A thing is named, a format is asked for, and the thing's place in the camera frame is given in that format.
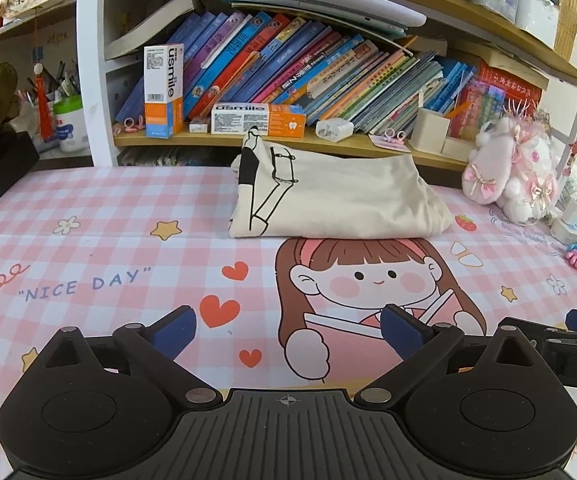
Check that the white pencil sharpener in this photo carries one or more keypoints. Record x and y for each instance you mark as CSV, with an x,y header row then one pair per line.
x,y
334,130

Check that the row of colourful books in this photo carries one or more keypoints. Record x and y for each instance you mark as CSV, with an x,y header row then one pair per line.
x,y
293,70

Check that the white storage box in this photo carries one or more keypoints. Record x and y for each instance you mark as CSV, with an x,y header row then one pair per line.
x,y
536,12

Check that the pink checked printed mat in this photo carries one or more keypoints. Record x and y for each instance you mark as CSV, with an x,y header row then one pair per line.
x,y
93,240

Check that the white plastic tub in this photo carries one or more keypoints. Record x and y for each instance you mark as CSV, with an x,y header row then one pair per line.
x,y
71,130

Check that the beige pen holder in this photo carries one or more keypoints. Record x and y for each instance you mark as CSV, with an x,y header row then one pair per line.
x,y
429,132

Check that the pink plush toy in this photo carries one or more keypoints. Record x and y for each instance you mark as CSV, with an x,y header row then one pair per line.
x,y
513,175

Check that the bunch of pens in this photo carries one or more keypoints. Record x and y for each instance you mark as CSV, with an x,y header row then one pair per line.
x,y
53,85

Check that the small white box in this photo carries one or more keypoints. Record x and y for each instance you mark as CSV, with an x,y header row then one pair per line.
x,y
200,125

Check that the red book set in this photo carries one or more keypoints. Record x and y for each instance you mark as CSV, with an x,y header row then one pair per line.
x,y
498,100

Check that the thick white book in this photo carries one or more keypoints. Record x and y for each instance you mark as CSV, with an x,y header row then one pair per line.
x,y
153,22

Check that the wooden bookshelf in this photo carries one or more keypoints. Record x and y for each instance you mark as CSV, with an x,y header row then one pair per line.
x,y
278,142

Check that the long white orange toothpaste box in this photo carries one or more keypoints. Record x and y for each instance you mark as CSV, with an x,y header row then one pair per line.
x,y
253,119

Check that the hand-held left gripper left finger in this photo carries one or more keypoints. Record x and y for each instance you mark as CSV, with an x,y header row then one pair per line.
x,y
176,331

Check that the red tassel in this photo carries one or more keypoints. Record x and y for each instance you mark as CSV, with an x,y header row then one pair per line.
x,y
44,105

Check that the cream t-shirt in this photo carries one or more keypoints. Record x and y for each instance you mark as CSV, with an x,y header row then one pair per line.
x,y
348,195

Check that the tall white orange toothpaste box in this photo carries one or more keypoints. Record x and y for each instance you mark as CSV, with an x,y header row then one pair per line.
x,y
164,90

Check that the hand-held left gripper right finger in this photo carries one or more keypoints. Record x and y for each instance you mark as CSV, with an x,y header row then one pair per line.
x,y
399,332

